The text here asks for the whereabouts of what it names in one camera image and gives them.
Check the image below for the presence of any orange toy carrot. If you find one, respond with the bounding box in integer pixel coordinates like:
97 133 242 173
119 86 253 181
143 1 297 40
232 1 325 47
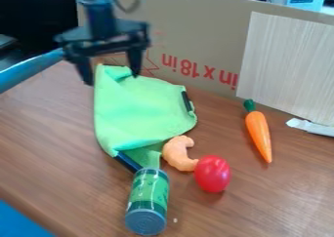
242 99 274 164

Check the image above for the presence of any green can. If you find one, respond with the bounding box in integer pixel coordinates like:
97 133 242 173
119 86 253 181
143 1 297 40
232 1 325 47
123 168 172 237

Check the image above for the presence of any orange toy croissant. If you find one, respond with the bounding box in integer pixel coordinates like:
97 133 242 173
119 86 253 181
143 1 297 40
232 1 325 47
161 135 201 173

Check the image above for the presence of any white board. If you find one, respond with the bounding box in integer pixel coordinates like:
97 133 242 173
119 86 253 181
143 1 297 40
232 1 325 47
234 11 334 128

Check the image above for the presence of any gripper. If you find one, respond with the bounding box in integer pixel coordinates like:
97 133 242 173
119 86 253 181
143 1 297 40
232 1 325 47
53 20 153 87

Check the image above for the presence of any cardboard box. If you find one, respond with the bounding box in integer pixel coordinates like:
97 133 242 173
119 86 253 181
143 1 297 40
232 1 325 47
76 0 334 99

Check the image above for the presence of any red toy tomato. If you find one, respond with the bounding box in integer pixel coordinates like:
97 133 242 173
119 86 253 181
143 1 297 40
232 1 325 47
192 154 232 194

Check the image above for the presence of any green cloth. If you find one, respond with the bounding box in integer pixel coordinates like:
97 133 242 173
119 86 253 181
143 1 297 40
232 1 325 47
92 63 199 175

